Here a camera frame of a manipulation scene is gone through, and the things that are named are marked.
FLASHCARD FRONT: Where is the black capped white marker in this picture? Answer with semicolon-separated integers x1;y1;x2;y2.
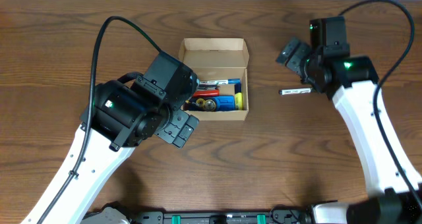
279;88;314;96

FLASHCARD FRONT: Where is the red stapler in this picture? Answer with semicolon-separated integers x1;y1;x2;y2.
193;85;220;98

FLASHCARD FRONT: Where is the blue plastic staple remover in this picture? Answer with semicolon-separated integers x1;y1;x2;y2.
185;96;237;112

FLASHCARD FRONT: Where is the blue capped white marker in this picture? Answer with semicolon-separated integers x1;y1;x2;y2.
200;78;241;86

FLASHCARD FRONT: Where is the yellow highlighter pen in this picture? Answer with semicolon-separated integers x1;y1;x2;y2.
234;83;243;110

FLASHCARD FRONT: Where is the brown cardboard box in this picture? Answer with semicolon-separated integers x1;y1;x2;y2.
179;38;249;121

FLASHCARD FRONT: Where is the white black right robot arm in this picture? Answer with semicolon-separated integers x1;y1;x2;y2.
276;16;421;223

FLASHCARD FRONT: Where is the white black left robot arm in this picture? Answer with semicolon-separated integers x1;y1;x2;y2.
23;52;199;223

